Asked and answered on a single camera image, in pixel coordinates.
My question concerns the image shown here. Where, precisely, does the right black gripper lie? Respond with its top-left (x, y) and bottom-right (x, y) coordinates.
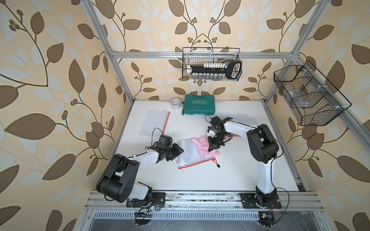
top-left (207, 132), bottom-right (227, 151)

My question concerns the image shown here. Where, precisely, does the pink microfiber cloth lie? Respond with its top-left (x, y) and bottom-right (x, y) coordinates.
top-left (191, 135), bottom-right (220, 159)

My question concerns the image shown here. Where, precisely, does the stack of mesh document bags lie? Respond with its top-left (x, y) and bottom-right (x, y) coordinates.
top-left (139, 110), bottom-right (170, 137)

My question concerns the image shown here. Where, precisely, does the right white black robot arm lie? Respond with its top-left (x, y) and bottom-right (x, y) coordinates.
top-left (207, 116), bottom-right (279, 195)

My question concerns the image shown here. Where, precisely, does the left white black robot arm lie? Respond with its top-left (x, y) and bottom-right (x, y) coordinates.
top-left (96, 134), bottom-right (184, 207)

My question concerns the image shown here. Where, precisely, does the clear plastic bag in basket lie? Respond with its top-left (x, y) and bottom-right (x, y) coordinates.
top-left (286, 85), bottom-right (311, 108)

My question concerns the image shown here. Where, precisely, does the green plastic tool case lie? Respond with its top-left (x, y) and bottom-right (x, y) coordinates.
top-left (182, 94), bottom-right (215, 115)

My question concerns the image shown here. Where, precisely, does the clear tape roll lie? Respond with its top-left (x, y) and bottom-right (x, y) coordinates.
top-left (170, 98), bottom-right (183, 110)

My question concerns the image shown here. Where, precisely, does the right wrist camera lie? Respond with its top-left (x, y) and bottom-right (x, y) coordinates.
top-left (207, 127), bottom-right (216, 137)

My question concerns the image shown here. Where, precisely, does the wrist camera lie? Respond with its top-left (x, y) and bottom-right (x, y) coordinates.
top-left (157, 134), bottom-right (172, 149)
top-left (207, 127), bottom-right (216, 137)

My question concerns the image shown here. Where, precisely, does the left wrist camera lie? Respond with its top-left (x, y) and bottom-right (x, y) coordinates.
top-left (157, 134), bottom-right (172, 149)

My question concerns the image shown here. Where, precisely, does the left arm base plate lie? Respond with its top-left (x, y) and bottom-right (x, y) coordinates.
top-left (126, 192), bottom-right (166, 209)

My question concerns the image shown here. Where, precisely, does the black socket holder rail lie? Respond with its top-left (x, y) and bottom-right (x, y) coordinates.
top-left (186, 60), bottom-right (242, 81)

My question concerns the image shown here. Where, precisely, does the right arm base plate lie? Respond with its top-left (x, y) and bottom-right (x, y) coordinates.
top-left (240, 191), bottom-right (282, 209)

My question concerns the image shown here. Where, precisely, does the black wire basket centre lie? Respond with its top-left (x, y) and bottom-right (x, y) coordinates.
top-left (182, 47), bottom-right (242, 82)

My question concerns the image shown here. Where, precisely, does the black wire basket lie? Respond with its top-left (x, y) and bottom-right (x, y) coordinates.
top-left (273, 60), bottom-right (352, 126)
top-left (182, 47), bottom-right (242, 82)

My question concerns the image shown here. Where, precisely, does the black wire basket right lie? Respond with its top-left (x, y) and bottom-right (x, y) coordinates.
top-left (273, 60), bottom-right (352, 126)

